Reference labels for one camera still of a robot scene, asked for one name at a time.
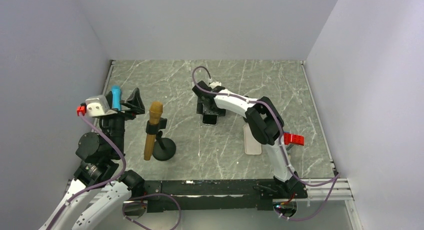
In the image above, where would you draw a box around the black microphone stand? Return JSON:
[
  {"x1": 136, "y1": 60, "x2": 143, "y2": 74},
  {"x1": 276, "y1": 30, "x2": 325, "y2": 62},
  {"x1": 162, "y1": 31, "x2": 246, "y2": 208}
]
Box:
[{"x1": 151, "y1": 117, "x2": 177, "y2": 162}]

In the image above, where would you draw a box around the phone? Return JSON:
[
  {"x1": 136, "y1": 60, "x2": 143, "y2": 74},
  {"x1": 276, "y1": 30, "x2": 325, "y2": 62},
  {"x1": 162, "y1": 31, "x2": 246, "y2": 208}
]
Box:
[{"x1": 202, "y1": 113, "x2": 219, "y2": 126}]

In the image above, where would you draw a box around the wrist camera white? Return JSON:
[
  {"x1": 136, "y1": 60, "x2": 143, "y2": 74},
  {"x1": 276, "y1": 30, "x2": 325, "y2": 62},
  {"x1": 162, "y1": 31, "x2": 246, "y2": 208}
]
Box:
[
  {"x1": 208, "y1": 79, "x2": 222, "y2": 89},
  {"x1": 76, "y1": 95, "x2": 117, "y2": 118}
]

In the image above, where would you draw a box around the colourful toy brick assembly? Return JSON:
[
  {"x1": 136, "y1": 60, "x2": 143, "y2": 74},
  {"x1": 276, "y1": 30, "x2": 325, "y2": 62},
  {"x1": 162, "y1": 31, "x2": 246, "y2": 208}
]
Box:
[{"x1": 283, "y1": 132, "x2": 305, "y2": 152}]

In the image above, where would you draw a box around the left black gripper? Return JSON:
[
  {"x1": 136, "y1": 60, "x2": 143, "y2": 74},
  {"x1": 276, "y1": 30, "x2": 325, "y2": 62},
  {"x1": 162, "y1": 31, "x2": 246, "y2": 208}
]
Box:
[{"x1": 102, "y1": 87, "x2": 144, "y2": 156}]

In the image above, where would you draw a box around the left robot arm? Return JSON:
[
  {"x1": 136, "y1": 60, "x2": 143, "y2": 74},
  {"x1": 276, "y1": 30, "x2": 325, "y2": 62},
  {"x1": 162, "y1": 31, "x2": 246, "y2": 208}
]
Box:
[{"x1": 41, "y1": 85, "x2": 145, "y2": 230}]

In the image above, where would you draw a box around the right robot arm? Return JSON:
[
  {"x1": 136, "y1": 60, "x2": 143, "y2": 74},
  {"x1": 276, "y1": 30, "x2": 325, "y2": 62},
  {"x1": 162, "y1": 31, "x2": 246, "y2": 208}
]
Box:
[{"x1": 192, "y1": 81, "x2": 308, "y2": 199}]

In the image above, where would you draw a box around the beige phone case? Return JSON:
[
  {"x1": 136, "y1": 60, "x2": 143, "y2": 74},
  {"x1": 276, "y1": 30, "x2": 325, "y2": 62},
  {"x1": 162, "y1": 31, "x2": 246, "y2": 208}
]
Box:
[{"x1": 243, "y1": 124, "x2": 262, "y2": 156}]

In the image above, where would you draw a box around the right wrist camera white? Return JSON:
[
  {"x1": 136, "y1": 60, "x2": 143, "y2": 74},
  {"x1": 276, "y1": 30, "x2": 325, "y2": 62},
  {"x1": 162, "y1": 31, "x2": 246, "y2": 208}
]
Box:
[{"x1": 208, "y1": 79, "x2": 222, "y2": 89}]

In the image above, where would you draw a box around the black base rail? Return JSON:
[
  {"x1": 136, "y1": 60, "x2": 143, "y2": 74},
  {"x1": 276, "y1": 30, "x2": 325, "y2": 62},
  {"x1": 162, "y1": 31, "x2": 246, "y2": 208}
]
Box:
[{"x1": 128, "y1": 178, "x2": 308, "y2": 213}]

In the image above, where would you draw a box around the gold microphone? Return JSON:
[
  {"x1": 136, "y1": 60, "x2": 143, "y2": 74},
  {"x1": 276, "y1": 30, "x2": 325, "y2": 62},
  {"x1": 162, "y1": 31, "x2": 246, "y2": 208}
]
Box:
[{"x1": 144, "y1": 101, "x2": 163, "y2": 161}]

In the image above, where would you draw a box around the blue toy microphone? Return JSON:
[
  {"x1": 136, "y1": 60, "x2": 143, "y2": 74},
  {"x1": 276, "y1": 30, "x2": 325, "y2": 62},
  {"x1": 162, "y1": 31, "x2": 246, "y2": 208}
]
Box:
[{"x1": 110, "y1": 85, "x2": 122, "y2": 111}]

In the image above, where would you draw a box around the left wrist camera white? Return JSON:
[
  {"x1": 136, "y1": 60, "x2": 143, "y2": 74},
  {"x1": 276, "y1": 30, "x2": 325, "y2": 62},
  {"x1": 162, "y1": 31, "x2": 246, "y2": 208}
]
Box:
[{"x1": 76, "y1": 95, "x2": 117, "y2": 118}]

